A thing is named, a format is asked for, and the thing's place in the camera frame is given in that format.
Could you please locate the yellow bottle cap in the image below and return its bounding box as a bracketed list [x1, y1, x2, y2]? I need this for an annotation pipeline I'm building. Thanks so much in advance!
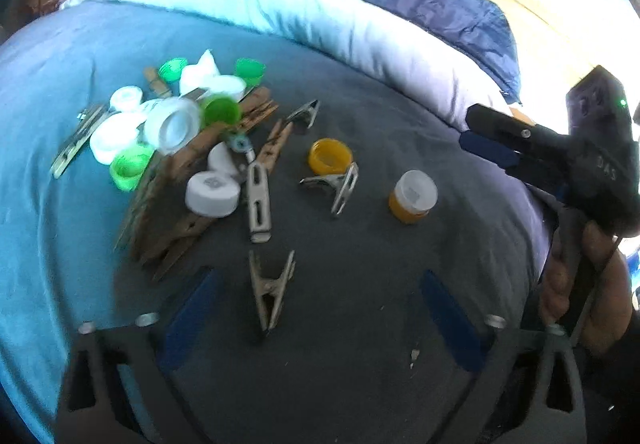
[308, 138, 354, 176]

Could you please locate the metal clothes clip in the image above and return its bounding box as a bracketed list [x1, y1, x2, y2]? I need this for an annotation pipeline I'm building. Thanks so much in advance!
[285, 98, 321, 131]
[299, 162, 360, 217]
[248, 250, 296, 336]

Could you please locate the navy quilt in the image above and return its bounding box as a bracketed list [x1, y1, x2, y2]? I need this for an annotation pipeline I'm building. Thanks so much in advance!
[262, 0, 523, 105]

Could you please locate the grey plastic clothespin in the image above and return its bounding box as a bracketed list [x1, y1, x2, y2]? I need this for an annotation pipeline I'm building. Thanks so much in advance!
[246, 162, 274, 243]

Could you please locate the small orange jar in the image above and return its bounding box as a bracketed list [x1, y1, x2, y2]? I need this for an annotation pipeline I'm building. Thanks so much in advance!
[388, 170, 439, 225]

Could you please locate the long metal clip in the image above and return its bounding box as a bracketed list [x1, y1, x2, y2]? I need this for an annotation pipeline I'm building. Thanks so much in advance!
[49, 104, 110, 179]

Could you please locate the crumpled white plastic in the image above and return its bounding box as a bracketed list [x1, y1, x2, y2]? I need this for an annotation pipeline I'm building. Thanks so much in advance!
[179, 48, 222, 95]

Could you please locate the large clear white lid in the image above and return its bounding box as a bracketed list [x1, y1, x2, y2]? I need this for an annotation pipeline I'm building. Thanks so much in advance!
[142, 96, 203, 155]

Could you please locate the white pillow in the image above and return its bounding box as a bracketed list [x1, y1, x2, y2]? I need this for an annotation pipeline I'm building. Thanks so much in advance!
[60, 0, 517, 131]

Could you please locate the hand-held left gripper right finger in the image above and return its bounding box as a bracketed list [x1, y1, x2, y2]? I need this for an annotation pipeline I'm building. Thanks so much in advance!
[419, 269, 589, 444]

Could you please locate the white printed bottle cap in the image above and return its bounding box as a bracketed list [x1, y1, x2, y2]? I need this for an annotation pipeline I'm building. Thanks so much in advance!
[185, 172, 242, 217]
[109, 85, 144, 113]

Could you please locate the wooden clothespin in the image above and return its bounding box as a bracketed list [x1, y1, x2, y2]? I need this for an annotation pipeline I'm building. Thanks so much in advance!
[131, 210, 222, 282]
[235, 86, 273, 117]
[254, 120, 295, 175]
[159, 98, 280, 175]
[142, 67, 174, 99]
[115, 159, 173, 252]

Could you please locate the green bottle cap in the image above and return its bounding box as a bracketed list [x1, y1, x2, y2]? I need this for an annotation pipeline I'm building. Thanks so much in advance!
[158, 56, 189, 83]
[234, 58, 266, 87]
[109, 145, 156, 191]
[201, 95, 242, 127]

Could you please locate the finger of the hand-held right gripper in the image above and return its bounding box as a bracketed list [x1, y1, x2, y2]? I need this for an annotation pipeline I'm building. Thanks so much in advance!
[458, 130, 568, 197]
[465, 104, 573, 147]

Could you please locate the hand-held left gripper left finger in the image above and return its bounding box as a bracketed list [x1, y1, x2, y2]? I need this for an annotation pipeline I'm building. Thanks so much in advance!
[54, 266, 224, 444]

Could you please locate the wooden headboard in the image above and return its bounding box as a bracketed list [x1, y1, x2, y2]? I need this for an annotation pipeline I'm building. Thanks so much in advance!
[384, 0, 601, 125]

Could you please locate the person's right hand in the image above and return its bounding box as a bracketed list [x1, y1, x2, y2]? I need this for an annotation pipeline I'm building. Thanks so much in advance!
[540, 221, 636, 357]

